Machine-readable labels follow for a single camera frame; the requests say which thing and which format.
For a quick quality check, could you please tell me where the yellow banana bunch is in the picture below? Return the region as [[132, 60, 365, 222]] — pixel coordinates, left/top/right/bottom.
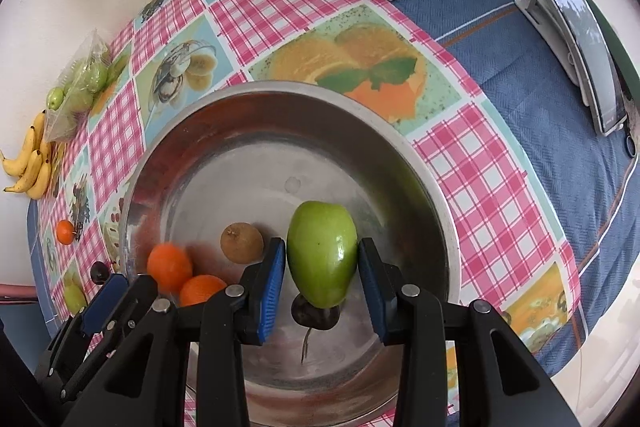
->
[[0, 109, 53, 200]]

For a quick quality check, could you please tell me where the green jujube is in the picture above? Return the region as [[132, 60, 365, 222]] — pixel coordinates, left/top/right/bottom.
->
[[286, 200, 360, 309]]

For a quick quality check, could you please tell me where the brown longan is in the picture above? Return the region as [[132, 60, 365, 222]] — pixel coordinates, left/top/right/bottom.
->
[[220, 222, 265, 264]]

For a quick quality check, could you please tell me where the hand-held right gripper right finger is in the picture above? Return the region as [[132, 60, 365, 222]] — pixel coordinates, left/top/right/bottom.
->
[[357, 238, 581, 427]]

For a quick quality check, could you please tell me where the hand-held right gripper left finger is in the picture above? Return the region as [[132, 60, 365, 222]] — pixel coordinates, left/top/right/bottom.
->
[[62, 237, 287, 427]]

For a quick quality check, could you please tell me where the bag of green fruits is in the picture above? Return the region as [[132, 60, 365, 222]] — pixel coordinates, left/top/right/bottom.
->
[[44, 32, 132, 142]]

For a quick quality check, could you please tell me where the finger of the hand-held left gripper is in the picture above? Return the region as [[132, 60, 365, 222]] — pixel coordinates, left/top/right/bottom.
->
[[47, 274, 128, 378], [60, 275, 160, 403]]

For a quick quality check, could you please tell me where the heap of small green jujubes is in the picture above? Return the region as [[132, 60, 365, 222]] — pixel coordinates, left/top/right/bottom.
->
[[47, 57, 126, 112]]

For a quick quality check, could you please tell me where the pink checked printed tablecloth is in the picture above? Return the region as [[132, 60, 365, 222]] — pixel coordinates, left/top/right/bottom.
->
[[30, 0, 583, 427]]

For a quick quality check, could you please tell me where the dark red cherry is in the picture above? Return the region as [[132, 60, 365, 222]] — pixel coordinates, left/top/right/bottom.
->
[[291, 293, 342, 364]]

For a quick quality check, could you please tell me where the stainless steel basin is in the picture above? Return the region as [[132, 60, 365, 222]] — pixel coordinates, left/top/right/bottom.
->
[[119, 81, 462, 427]]

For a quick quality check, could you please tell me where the green mango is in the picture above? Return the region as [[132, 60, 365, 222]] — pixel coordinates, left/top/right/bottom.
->
[[63, 279, 88, 315]]

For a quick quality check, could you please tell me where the smartphone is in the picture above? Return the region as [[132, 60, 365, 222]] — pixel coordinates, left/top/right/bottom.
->
[[530, 0, 628, 135]]

